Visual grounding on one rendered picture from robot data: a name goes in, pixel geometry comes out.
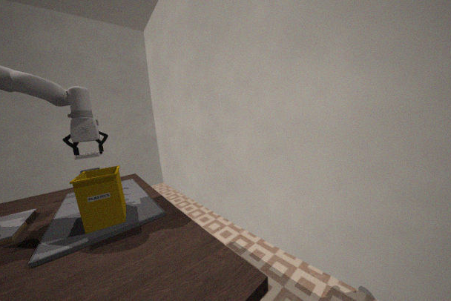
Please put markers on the yellow plastics bin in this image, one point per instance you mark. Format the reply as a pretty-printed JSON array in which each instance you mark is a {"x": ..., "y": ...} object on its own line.
[{"x": 99, "y": 198}]

